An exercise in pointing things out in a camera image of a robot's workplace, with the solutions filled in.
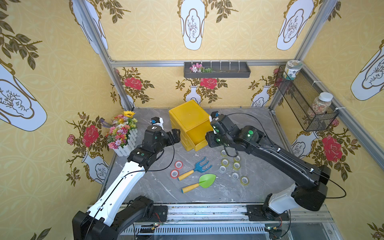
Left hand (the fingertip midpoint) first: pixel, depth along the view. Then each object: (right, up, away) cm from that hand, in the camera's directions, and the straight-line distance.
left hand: (167, 131), depth 78 cm
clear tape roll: (+31, -23, +10) cm, 40 cm away
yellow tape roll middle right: (+39, -21, +12) cm, 46 cm away
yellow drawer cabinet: (+12, +4, +6) cm, 14 cm away
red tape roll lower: (+2, -26, +10) cm, 28 cm away
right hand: (+23, 0, -4) cm, 23 cm away
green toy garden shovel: (+20, -29, +6) cm, 35 cm away
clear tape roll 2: (+37, -26, +8) cm, 46 cm away
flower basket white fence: (-27, -2, +8) cm, 29 cm away
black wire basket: (+78, +22, +12) cm, 82 cm away
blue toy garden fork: (+16, -23, +12) cm, 30 cm away
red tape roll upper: (+5, -21, +12) cm, 25 cm away
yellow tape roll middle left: (+33, -19, +13) cm, 40 cm away
